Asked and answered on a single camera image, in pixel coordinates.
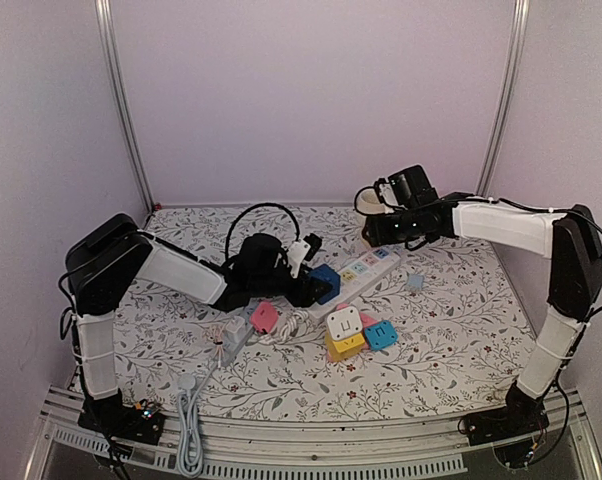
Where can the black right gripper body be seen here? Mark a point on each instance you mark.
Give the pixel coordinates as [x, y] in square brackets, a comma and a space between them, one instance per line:
[407, 230]

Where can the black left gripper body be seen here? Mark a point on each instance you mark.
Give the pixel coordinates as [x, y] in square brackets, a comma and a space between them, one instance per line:
[265, 287]

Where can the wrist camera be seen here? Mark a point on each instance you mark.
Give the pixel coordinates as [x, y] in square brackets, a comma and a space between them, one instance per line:
[383, 192]
[301, 251]

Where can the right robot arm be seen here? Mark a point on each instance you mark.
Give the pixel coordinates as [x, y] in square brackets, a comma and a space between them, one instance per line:
[569, 242]

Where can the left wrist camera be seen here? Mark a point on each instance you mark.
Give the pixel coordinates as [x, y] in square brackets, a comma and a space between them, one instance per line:
[301, 251]

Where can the front aluminium rail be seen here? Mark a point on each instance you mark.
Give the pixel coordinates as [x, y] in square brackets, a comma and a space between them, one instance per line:
[411, 448]

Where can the aluminium frame post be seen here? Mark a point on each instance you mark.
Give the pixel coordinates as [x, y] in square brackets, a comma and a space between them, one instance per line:
[512, 66]
[113, 66]

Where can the grey small power strip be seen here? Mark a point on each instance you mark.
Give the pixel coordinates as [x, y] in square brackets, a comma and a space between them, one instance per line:
[230, 350]

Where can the pink square charger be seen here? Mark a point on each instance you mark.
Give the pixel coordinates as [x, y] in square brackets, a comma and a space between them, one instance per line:
[264, 318]

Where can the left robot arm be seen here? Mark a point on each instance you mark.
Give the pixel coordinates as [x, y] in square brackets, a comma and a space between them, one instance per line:
[102, 267]

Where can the light blue small plug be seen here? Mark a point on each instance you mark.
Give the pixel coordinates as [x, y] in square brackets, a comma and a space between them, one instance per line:
[415, 282]

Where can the white square adapter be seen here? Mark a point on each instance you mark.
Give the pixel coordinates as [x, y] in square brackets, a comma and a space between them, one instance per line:
[344, 323]

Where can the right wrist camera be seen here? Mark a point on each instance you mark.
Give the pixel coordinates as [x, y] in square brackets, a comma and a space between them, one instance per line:
[383, 192]

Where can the yellow square adapter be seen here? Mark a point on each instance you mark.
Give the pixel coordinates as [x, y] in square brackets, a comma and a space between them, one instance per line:
[339, 350]

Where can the white phone charger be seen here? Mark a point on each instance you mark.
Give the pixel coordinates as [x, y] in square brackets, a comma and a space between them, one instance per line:
[235, 329]

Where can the cream ribbed mug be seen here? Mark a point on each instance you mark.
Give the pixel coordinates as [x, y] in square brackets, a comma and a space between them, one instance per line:
[367, 203]

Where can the cyan square adapter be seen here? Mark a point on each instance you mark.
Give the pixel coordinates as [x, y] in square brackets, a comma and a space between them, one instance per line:
[380, 335]

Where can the white power strip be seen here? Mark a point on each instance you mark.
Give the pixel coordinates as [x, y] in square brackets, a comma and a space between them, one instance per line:
[357, 277]

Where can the dark blue cube adapter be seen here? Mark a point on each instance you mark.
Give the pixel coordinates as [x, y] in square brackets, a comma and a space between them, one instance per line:
[329, 283]

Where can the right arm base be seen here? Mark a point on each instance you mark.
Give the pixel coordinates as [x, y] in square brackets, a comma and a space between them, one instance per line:
[520, 416]

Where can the floral tablecloth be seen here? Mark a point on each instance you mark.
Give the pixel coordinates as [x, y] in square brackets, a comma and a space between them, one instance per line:
[461, 342]

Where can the right aluminium frame post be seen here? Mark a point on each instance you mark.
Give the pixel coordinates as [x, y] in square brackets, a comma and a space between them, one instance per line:
[512, 66]

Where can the pink triangular socket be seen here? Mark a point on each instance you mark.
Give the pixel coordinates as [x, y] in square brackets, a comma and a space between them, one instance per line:
[365, 319]

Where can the left aluminium frame post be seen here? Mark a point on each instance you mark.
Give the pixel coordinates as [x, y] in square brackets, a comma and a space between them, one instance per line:
[113, 66]

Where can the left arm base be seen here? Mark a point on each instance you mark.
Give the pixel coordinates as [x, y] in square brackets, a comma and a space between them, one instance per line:
[142, 422]

